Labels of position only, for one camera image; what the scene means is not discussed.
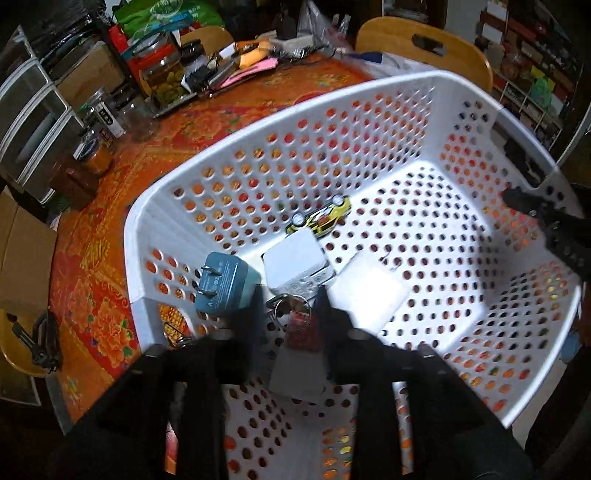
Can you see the brown ceramic mug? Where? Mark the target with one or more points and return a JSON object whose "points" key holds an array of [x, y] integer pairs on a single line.
{"points": [[75, 182]]}

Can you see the green plastic bag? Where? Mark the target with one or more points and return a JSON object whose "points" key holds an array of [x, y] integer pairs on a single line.
{"points": [[141, 16]]}

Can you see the colourful shelf rack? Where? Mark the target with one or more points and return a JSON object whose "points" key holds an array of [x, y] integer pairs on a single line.
{"points": [[536, 71]]}

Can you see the pink paper pad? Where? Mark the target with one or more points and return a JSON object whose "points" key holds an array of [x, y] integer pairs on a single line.
{"points": [[263, 66]]}

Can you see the empty glass jar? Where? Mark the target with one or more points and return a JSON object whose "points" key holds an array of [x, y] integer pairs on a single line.
{"points": [[138, 119]]}

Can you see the wooden chair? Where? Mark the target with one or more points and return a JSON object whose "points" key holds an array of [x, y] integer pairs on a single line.
{"points": [[426, 44], [13, 351]]}

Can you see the glass jar with pickles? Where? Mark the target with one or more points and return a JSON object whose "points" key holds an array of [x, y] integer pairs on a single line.
{"points": [[163, 72]]}

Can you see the orange sauce jar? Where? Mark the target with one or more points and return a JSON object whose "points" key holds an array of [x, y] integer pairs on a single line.
{"points": [[93, 156]]}

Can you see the red orange floral tablecloth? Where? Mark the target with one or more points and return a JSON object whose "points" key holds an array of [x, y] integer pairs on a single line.
{"points": [[88, 292]]}

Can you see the yellow toy car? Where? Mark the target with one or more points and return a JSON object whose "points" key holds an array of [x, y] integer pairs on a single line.
{"points": [[322, 221]]}

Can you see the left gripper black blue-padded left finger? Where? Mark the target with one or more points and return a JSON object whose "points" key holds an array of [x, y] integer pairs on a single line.
{"points": [[122, 435]]}

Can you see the large white square box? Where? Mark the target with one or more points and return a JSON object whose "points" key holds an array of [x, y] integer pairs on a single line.
{"points": [[369, 291]]}

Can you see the wooden chair left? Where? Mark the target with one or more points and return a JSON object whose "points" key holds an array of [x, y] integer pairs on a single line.
{"points": [[13, 351]]}

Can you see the wooden chair right back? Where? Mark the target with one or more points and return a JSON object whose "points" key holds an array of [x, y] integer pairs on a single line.
{"points": [[426, 44]]}

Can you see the red patterned keychain tag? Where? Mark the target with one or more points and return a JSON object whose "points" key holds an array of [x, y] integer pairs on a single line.
{"points": [[299, 368]]}

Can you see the other arm black gripper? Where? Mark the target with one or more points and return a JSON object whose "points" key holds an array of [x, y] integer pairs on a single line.
{"points": [[566, 236]]}

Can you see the small white square box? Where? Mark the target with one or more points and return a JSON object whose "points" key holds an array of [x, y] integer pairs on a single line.
{"points": [[297, 265]]}

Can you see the grey plastic drawer tower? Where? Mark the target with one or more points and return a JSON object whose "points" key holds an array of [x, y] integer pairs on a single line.
{"points": [[39, 129]]}

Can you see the white perforated plastic basket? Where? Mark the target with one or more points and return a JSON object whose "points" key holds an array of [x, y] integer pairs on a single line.
{"points": [[424, 158]]}

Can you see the teal power adapter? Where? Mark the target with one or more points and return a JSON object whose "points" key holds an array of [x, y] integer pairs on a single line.
{"points": [[226, 285]]}

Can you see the brown cardboard box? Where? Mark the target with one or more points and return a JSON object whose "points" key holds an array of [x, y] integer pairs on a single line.
{"points": [[27, 248]]}

